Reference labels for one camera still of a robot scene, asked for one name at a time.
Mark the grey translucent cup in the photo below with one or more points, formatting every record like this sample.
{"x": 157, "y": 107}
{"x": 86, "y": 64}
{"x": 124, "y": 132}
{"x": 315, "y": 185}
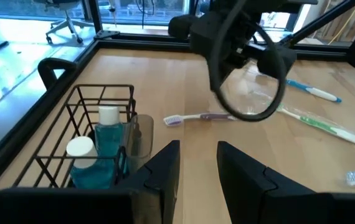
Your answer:
{"x": 143, "y": 137}

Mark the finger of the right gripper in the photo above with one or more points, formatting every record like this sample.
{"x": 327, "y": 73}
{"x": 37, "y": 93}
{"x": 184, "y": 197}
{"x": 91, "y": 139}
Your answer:
{"x": 180, "y": 28}
{"x": 277, "y": 62}

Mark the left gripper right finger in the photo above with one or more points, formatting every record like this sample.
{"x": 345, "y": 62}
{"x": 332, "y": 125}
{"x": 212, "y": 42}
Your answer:
{"x": 249, "y": 193}

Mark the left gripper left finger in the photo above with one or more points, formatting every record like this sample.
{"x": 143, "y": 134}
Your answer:
{"x": 162, "y": 180}

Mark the green white toothbrush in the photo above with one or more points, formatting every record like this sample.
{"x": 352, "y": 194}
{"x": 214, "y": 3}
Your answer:
{"x": 320, "y": 125}

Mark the purple white toothbrush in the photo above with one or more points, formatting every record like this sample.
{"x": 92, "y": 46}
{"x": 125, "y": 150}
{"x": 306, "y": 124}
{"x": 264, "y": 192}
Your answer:
{"x": 208, "y": 117}

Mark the black frame clamp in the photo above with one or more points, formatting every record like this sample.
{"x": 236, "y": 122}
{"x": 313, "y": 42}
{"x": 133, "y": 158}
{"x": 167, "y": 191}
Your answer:
{"x": 56, "y": 63}

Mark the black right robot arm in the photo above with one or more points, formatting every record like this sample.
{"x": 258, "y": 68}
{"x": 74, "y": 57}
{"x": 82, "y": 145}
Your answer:
{"x": 324, "y": 21}

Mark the office chair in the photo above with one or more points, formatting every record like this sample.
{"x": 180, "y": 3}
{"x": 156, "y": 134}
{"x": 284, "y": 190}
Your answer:
{"x": 68, "y": 21}

